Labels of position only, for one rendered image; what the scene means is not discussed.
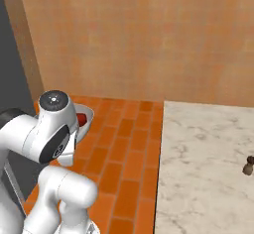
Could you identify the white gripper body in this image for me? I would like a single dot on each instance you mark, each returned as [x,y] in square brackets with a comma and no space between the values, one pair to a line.
[70,152]

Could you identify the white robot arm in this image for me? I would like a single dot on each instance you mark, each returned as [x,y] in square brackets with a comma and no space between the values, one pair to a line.
[63,185]

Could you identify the small brown mushroom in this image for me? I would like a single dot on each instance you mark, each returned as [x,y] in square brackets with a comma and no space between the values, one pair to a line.
[248,167]

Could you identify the red meat piece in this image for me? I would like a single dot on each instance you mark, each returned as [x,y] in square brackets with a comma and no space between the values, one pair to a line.
[81,119]

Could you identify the white food container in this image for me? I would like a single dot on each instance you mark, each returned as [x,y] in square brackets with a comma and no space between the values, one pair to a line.
[86,125]

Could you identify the dark grey fridge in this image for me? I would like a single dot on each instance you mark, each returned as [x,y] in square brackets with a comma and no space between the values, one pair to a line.
[11,62]

